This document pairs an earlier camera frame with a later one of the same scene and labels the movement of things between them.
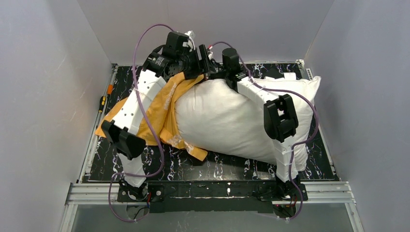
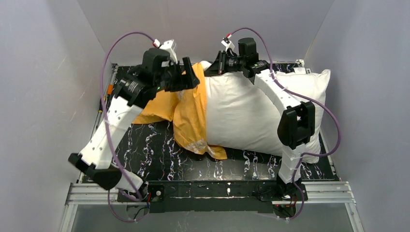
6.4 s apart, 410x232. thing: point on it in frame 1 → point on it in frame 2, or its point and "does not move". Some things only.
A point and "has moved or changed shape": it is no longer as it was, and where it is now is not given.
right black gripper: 216,71 → 218,64
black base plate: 245,196 does not move
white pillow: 217,119 has moved or changed shape
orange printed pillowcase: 158,124 has moved or changed shape
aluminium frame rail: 317,193 does not move
